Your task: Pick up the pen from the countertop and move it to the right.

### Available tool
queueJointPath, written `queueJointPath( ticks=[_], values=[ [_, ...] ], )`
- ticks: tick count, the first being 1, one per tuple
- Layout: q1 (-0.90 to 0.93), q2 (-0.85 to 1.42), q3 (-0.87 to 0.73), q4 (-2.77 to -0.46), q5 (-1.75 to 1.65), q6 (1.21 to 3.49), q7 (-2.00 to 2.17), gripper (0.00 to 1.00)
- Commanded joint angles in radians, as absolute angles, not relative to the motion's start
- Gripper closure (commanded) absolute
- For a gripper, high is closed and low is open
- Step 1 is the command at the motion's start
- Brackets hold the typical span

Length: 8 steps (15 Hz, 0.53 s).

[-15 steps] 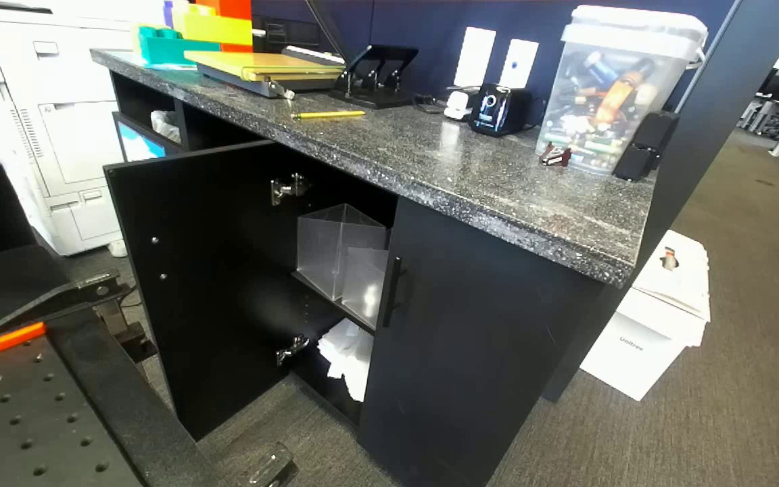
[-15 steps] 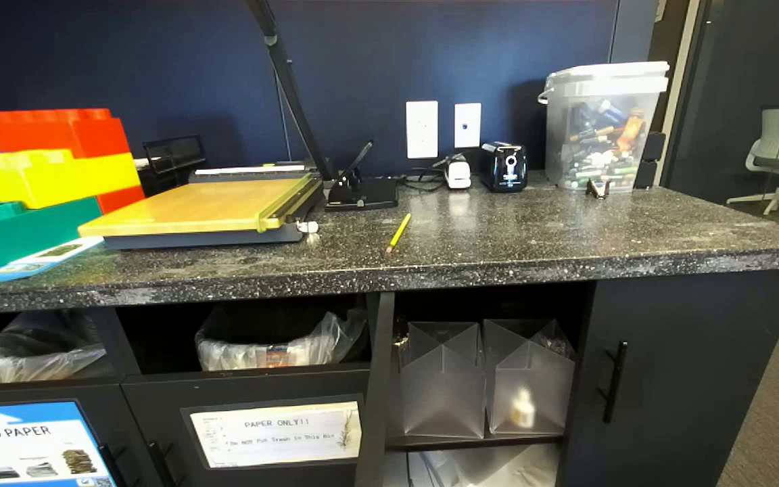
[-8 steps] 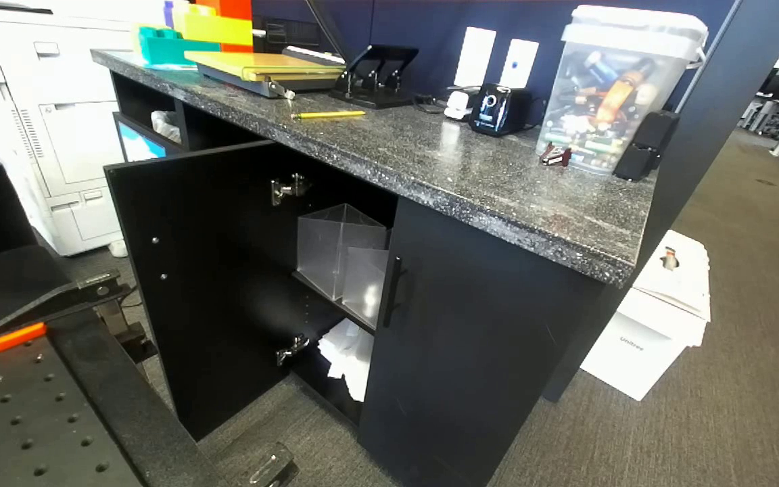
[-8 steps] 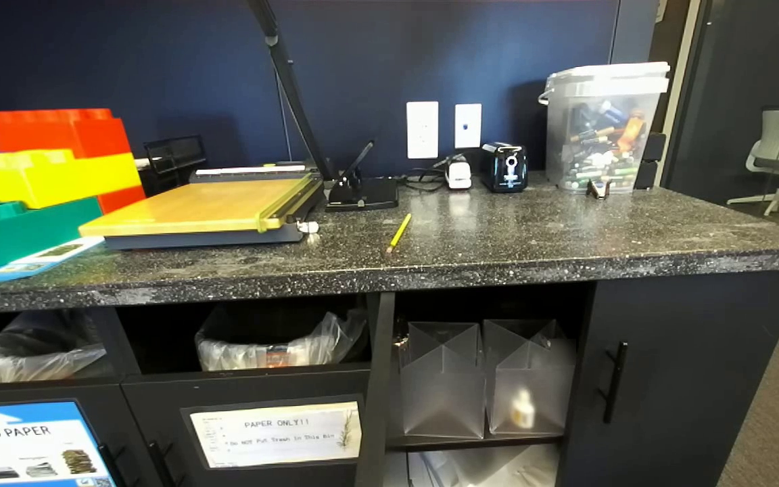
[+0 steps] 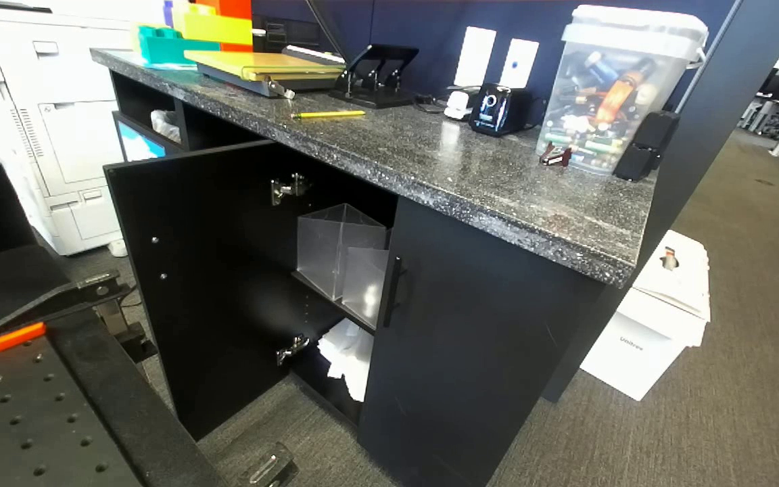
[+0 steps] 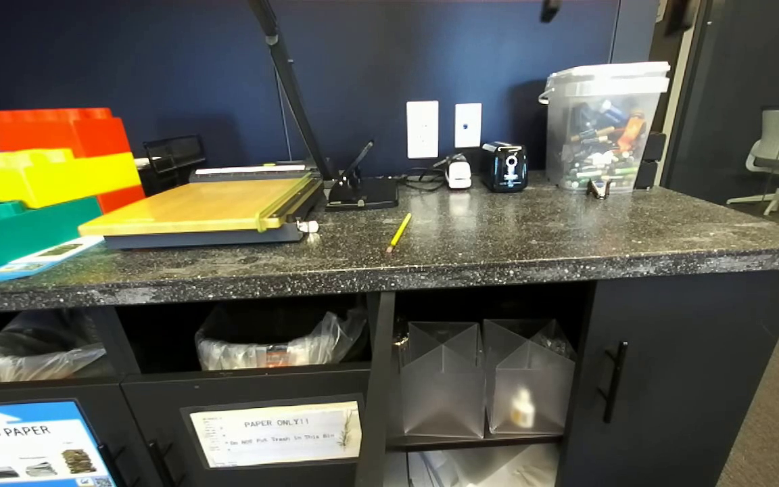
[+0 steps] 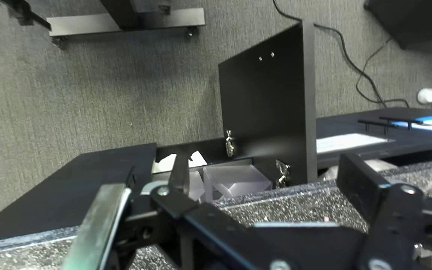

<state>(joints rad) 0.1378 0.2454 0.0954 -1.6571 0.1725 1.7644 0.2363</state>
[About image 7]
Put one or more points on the gripper left finger with silver pad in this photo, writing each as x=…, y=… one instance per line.
x=101, y=225

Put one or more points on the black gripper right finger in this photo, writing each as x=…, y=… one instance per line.
x=366, y=189

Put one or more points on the black cabinet with granite countertop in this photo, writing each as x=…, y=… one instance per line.
x=300, y=200

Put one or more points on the small metal door hinge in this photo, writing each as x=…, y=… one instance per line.
x=282, y=173
x=231, y=143

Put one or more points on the clear acrylic box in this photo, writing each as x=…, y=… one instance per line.
x=236, y=180

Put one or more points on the black open cabinet door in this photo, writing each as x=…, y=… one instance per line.
x=266, y=99

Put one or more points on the black robot table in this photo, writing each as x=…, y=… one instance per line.
x=416, y=20

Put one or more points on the black stand bracket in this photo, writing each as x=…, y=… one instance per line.
x=23, y=12

